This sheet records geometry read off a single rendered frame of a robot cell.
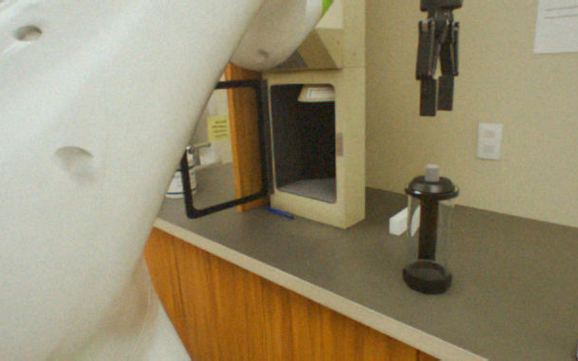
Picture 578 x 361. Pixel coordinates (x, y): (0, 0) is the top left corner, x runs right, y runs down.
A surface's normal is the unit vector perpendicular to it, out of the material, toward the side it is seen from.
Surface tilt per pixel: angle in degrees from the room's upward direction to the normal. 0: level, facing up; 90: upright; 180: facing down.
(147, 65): 71
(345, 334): 90
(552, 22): 90
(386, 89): 90
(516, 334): 0
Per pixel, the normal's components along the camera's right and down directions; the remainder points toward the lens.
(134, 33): 0.64, -0.35
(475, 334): -0.05, -0.96
